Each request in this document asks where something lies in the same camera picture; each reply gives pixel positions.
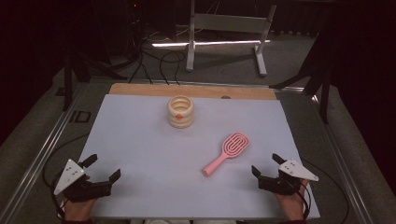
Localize cream ribbed holder cup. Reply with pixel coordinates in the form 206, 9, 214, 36
166, 94, 195, 130

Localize right hand-held gripper cable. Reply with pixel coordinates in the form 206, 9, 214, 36
295, 158, 350, 224

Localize bright light strip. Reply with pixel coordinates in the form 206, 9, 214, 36
151, 39, 271, 49

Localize white metal stand frame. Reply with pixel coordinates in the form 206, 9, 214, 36
185, 0, 277, 77

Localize pink hairbrush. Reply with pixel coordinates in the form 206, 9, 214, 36
202, 132, 250, 178

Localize black floor bracket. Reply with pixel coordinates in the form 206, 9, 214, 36
68, 110, 92, 124

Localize white board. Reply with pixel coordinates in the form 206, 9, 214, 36
78, 93, 321, 219

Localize person's left hand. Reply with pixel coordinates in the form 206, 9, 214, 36
64, 198, 96, 222

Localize black stand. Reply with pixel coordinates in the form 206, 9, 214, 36
269, 18, 332, 125
62, 46, 129, 112

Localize aluminium rail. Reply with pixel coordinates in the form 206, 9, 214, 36
0, 83, 88, 224
311, 92, 375, 224

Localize left hand-held gripper cable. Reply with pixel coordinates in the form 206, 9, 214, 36
42, 133, 92, 220

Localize person's right hand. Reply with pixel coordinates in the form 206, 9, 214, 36
274, 179, 309, 222

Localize hand-held gripper cable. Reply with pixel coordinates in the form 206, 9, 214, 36
42, 133, 92, 220
295, 158, 350, 224

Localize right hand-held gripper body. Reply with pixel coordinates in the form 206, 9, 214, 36
257, 159, 319, 196

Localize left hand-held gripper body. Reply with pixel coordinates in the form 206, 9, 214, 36
53, 159, 113, 203

